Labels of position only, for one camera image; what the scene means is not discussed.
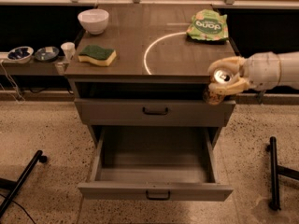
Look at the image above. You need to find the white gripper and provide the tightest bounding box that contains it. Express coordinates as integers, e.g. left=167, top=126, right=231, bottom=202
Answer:
left=207, top=52, right=281, bottom=96

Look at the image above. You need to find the orange soda can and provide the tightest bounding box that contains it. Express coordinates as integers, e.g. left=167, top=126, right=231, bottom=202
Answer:
left=203, top=68, right=234, bottom=105

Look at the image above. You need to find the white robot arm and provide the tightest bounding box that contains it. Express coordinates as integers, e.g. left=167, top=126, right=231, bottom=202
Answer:
left=207, top=52, right=299, bottom=96

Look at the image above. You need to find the grey drawer cabinet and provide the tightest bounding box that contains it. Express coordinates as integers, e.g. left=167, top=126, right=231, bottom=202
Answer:
left=64, top=3, right=249, bottom=203

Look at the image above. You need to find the open lower grey drawer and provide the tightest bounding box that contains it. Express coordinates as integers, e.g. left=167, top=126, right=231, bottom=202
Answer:
left=78, top=126, right=233, bottom=202

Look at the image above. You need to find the closed upper grey drawer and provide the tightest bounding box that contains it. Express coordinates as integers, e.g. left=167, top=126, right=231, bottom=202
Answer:
left=75, top=98, right=235, bottom=127

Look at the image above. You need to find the green snack bag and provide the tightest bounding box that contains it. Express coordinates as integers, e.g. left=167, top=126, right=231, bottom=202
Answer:
left=186, top=9, right=229, bottom=41

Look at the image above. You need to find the black right stand leg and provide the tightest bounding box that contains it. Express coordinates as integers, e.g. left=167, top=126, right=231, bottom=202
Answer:
left=266, top=136, right=299, bottom=211

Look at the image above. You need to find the black stand leg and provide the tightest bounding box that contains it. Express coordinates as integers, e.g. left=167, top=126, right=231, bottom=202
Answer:
left=266, top=136, right=299, bottom=211
left=0, top=150, right=48, bottom=217

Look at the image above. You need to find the green yellow sponge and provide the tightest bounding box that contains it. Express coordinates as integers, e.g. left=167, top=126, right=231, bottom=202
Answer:
left=78, top=45, right=117, bottom=66

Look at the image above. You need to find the white ceramic bowl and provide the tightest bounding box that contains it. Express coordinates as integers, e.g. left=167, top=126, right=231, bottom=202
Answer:
left=78, top=8, right=109, bottom=35

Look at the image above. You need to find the white paper cup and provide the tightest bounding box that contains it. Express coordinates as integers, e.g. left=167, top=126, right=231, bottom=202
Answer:
left=61, top=42, right=76, bottom=61

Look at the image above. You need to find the dark blue small bowl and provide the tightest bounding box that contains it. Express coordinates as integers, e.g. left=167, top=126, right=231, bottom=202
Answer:
left=35, top=47, right=59, bottom=62

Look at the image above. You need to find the blue patterned bowl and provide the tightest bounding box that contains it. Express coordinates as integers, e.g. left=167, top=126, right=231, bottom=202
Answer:
left=7, top=46, right=34, bottom=63

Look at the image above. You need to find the grey side shelf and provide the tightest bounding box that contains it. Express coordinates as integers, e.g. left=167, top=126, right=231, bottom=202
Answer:
left=0, top=52, right=68, bottom=76

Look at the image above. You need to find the black left stand leg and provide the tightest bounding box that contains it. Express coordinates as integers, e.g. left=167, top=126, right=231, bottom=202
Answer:
left=0, top=150, right=48, bottom=217

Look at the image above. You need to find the black drawer handle upper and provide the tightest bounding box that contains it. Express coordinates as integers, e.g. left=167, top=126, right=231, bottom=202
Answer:
left=142, top=107, right=169, bottom=116

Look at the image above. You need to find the black drawer handle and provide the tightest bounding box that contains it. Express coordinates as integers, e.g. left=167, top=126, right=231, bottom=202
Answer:
left=142, top=107, right=169, bottom=116
left=146, top=190, right=171, bottom=201

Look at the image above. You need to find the black drawer handle lower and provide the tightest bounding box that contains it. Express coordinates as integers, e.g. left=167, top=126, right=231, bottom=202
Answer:
left=146, top=190, right=171, bottom=201

